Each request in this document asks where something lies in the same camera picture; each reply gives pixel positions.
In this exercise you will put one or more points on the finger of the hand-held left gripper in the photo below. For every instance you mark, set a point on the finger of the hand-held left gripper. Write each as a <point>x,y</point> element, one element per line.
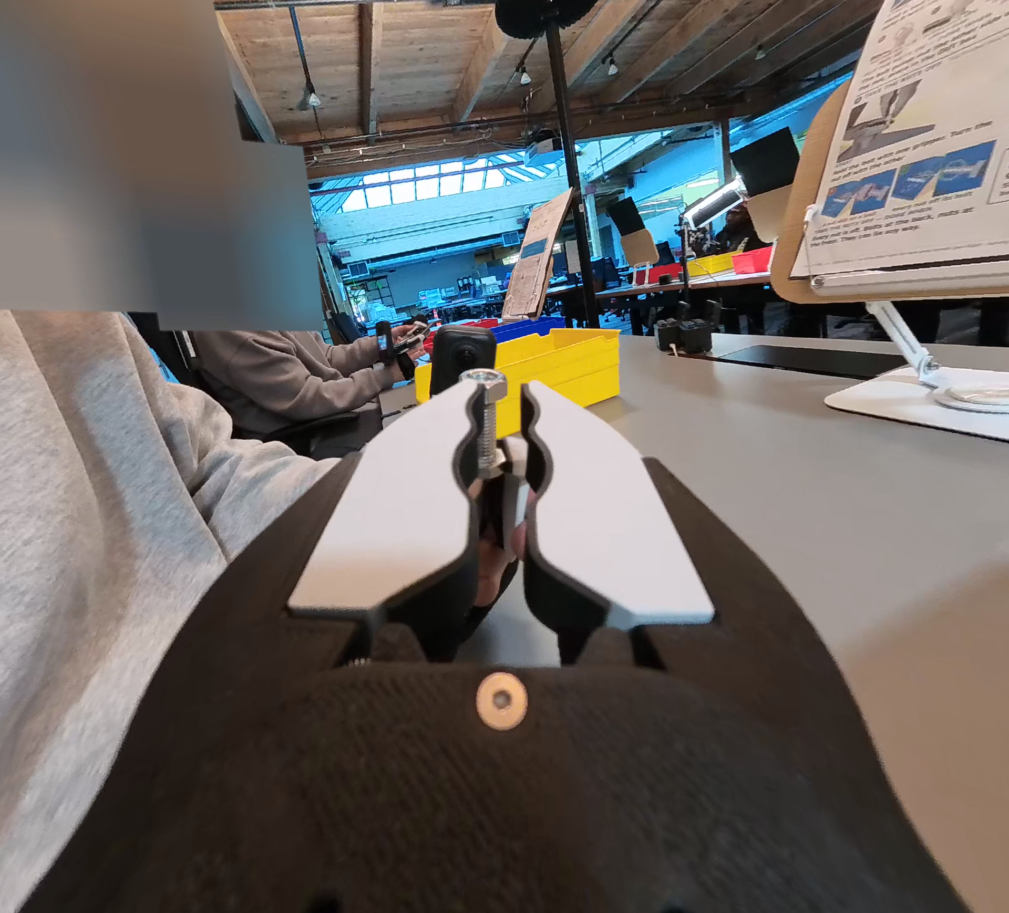
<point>489,507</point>
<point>518,495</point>

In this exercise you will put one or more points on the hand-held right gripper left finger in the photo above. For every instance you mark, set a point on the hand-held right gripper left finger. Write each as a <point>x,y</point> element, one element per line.
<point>378,519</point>

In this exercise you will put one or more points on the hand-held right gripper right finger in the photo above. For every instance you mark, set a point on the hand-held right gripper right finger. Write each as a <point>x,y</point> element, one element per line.
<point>623,527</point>

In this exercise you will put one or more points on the steel hex bolt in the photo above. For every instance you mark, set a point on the steel hex bolt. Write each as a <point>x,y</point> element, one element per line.
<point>485,424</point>

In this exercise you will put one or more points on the person's left forearm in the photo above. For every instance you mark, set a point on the person's left forearm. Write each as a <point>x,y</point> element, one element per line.
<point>276,472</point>

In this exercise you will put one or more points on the black desk mat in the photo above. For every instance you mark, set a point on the black desk mat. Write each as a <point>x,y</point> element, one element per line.
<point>812,361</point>

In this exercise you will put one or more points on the person's left hand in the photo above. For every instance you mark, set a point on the person's left hand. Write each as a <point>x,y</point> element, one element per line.
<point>493,570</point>

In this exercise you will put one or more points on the red plastic bin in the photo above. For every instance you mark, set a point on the red plastic bin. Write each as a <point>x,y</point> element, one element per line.
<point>473,324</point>
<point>657,273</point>
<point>751,260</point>

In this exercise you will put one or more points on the blue plastic bin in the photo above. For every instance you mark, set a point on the blue plastic bin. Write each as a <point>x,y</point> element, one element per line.
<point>528,327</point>

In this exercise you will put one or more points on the black handheld device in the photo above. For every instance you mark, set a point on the black handheld device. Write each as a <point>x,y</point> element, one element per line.
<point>384,346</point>

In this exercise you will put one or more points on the yellow plastic bin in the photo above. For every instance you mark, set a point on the yellow plastic bin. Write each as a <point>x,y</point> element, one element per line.
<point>712,264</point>
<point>575,369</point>

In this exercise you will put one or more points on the wooden document board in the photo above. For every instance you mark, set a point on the wooden document board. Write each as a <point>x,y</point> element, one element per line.
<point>540,251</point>

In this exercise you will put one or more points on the black charger block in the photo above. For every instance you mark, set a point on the black charger block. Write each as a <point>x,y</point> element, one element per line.
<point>668,336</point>
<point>696,337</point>

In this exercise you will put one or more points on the small black and tan board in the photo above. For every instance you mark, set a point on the small black and tan board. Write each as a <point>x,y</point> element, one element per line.
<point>630,223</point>

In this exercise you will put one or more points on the ceiling projector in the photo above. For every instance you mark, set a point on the ceiling projector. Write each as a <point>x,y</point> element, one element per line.
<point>544,149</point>

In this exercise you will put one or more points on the black office chair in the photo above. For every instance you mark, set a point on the black office chair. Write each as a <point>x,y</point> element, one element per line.
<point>173,353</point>

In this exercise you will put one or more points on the white light bar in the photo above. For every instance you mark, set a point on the white light bar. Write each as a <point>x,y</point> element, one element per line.
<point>713,202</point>

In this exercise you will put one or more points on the person's grey hoodie torso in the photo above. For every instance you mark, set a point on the person's grey hoodie torso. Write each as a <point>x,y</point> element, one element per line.
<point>79,535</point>

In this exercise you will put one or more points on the instruction sheet on white stand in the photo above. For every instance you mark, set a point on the instruction sheet on white stand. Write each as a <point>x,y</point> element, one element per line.
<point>792,243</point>

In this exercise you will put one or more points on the white document stand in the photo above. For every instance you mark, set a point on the white document stand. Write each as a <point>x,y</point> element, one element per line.
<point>930,401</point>

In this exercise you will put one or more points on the large black and tan board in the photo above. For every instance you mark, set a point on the large black and tan board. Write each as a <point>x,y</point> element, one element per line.
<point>765,160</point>

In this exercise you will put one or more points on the printed instruction sheet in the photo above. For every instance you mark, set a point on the printed instruction sheet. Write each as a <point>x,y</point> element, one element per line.
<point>922,125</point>

